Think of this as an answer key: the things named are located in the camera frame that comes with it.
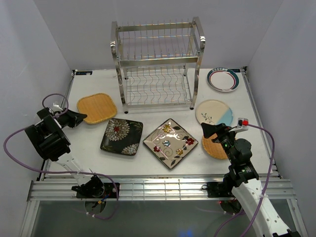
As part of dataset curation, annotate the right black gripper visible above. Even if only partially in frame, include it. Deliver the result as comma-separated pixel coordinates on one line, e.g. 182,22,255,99
201,122,239,164

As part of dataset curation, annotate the square woven bamboo plate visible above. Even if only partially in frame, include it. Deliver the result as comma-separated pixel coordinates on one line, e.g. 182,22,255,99
77,93,118,124

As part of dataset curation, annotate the black floral square plate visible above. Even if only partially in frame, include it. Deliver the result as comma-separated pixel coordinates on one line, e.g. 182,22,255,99
100,118,143,156

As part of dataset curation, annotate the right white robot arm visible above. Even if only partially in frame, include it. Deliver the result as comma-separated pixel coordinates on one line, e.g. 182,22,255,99
201,118,300,237

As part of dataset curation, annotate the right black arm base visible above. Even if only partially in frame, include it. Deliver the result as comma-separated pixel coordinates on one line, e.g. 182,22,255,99
201,182,234,198

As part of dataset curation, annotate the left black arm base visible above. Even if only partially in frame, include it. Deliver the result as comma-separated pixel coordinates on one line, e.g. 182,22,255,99
71,176,120,199

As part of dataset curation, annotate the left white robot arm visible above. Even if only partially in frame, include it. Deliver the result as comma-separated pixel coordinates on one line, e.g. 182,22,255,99
25,107,105,198

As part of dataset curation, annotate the steel two-tier dish rack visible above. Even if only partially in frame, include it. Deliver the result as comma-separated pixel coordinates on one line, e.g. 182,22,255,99
110,17,206,114

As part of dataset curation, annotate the round woven bamboo plate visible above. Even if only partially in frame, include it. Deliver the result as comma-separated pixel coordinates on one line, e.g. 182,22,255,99
202,134,228,160

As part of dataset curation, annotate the cream and blue round plate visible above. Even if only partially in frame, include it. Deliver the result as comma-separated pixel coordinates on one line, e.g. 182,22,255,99
196,100,234,126

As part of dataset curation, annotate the left blue table label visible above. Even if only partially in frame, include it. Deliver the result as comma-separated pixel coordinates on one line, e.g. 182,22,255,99
76,71,93,76

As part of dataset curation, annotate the blue table label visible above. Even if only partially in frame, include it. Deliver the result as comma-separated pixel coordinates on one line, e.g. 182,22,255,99
76,71,93,76
230,69,240,73

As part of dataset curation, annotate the white plate teal red rim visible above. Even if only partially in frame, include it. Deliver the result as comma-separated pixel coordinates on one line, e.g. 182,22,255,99
207,67,239,93

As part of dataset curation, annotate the beige floral square plate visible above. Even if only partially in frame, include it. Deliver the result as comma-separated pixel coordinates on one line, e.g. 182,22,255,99
143,118,199,170

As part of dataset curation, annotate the right blue table label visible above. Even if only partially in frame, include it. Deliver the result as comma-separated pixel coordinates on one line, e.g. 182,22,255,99
230,69,240,73

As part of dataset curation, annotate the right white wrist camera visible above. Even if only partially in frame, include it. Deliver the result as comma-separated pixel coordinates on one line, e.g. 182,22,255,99
230,118,249,133

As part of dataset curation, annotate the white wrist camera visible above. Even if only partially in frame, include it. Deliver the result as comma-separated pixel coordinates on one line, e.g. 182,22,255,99
230,118,249,133
51,102,64,114

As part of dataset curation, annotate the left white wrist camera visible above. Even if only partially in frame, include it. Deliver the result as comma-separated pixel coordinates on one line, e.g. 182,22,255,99
51,102,64,114

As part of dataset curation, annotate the aluminium front rail frame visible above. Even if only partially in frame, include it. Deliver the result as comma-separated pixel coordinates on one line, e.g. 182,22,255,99
20,177,308,237

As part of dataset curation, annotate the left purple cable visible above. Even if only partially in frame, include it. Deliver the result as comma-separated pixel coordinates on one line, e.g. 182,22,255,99
3,93,119,221

